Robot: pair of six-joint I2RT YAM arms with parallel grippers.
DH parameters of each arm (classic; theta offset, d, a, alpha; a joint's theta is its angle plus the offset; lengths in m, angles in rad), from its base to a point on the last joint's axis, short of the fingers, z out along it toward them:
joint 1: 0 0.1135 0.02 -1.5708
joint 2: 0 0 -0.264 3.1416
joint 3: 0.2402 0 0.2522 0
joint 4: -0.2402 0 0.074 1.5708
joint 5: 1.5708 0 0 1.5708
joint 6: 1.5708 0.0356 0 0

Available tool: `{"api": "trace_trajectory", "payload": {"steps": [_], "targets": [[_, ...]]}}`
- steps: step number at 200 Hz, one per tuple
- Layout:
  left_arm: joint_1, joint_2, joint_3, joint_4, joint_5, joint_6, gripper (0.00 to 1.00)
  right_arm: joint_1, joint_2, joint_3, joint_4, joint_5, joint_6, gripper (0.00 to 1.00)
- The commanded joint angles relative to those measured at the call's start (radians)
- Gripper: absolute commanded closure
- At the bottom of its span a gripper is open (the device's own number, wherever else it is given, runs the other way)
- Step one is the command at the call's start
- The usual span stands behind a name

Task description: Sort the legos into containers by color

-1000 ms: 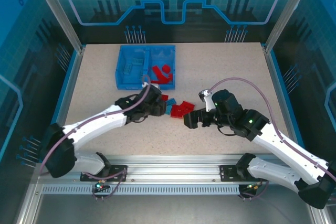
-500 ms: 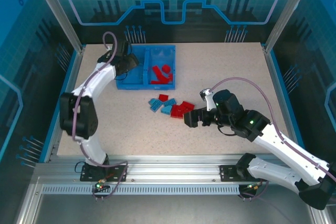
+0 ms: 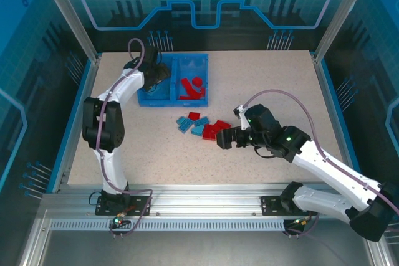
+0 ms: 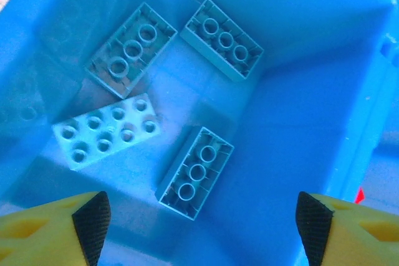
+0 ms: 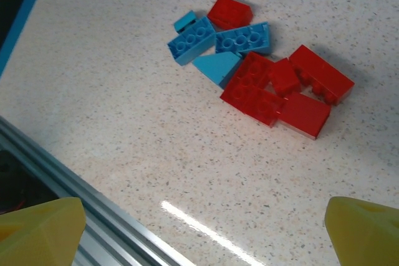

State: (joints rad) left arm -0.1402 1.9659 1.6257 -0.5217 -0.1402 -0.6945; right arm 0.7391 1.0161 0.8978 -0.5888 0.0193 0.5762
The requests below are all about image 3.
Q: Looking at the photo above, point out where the blue two-compartment plastic bin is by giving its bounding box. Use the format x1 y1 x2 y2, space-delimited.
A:
137 53 209 108

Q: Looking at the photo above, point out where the small connector board with LED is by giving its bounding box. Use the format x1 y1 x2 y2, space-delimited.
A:
286 216 312 228
108 212 132 231

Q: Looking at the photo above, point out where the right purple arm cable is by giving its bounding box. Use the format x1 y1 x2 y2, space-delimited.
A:
244 89 399 239

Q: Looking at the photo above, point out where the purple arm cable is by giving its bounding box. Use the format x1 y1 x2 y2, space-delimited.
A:
89 37 154 239
244 89 399 239

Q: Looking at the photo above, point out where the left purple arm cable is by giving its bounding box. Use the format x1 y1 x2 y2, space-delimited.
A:
89 37 154 239

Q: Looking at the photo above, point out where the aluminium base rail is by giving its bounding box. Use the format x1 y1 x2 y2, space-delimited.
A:
40 183 373 219

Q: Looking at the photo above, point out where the aluminium side rail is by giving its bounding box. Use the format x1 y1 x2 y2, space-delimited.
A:
51 54 102 194
311 50 370 194

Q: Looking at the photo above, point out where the slotted grey cable duct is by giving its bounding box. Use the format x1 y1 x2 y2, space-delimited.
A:
49 219 286 232

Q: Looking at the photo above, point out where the aluminium frame post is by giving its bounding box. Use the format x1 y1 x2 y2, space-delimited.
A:
311 0 377 64
34 0 102 64

